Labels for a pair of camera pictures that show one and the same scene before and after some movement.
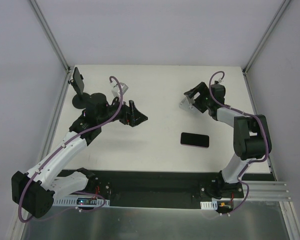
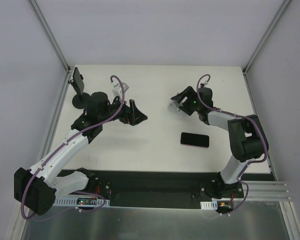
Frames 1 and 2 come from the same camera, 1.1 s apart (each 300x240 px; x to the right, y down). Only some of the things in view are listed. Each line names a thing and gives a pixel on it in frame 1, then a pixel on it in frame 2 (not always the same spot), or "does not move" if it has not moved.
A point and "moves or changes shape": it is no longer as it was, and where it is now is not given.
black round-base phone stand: x=79 y=101 does not move
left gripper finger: x=137 y=116 does not move
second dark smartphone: x=195 y=140 does not move
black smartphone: x=78 y=80 does not move
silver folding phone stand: x=186 y=104 moves or changes shape
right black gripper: x=201 y=100 → x=187 y=103
